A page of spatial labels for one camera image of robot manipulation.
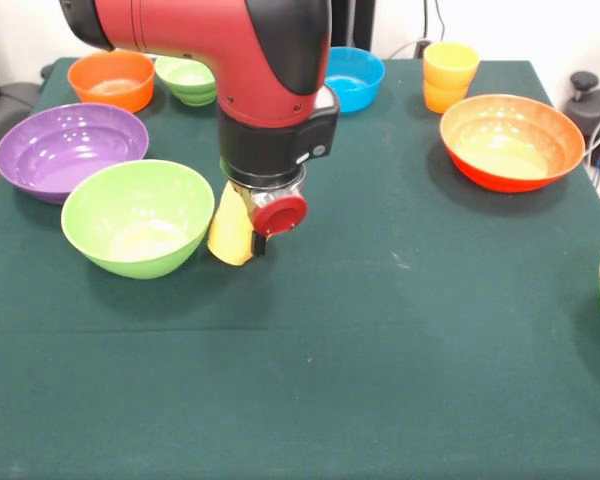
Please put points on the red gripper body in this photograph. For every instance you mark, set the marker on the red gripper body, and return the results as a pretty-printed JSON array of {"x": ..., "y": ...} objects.
[{"x": 280, "y": 216}]

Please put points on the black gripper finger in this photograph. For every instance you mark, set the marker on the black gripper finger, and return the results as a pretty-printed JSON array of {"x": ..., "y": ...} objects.
[{"x": 259, "y": 246}]

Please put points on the yellow plastic cup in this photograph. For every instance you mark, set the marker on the yellow plastic cup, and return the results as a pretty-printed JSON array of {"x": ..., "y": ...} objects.
[
  {"x": 450, "y": 80},
  {"x": 227, "y": 235}
]

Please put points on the dark green table cloth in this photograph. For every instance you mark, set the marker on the dark green table cloth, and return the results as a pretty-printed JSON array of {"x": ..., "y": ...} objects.
[{"x": 330, "y": 350}]

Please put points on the blue plastic bowl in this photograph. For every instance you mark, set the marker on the blue plastic bowl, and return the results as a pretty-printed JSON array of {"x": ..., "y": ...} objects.
[{"x": 355, "y": 80}]

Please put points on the small green plastic bowl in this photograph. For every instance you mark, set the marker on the small green plastic bowl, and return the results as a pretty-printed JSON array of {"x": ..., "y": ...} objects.
[{"x": 185, "y": 75}]

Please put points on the small orange plastic bowl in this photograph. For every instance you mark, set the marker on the small orange plastic bowl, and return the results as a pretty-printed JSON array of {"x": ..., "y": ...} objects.
[{"x": 112, "y": 80}]

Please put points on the black power plug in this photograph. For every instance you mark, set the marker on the black power plug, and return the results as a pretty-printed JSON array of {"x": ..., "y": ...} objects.
[{"x": 423, "y": 48}]

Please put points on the purple plastic bowl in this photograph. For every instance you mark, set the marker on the purple plastic bowl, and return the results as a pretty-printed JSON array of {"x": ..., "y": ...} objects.
[{"x": 55, "y": 155}]

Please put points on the large orange plastic bowl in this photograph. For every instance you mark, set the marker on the large orange plastic bowl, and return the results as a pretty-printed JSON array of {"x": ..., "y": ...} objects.
[{"x": 512, "y": 145}]

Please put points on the black knobbed equipment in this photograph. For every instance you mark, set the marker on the black knobbed equipment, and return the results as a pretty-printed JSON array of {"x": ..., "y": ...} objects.
[{"x": 595, "y": 115}]

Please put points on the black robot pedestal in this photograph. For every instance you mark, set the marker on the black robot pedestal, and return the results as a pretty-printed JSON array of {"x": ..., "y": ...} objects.
[{"x": 360, "y": 22}]

